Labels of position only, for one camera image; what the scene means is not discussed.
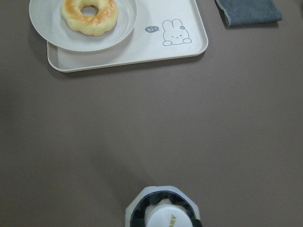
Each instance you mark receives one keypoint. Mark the tea bottle white cap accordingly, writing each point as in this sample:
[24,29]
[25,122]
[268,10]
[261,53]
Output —
[162,206]

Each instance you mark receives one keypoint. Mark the cream rabbit print tray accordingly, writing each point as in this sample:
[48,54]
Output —
[164,30]

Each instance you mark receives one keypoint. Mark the folded grey cloth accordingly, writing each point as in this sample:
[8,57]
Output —
[249,12]

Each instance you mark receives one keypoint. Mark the white round plate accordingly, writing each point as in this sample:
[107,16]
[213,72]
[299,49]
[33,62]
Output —
[48,21]

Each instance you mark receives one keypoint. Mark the glazed ring donut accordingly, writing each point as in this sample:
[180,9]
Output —
[96,25]

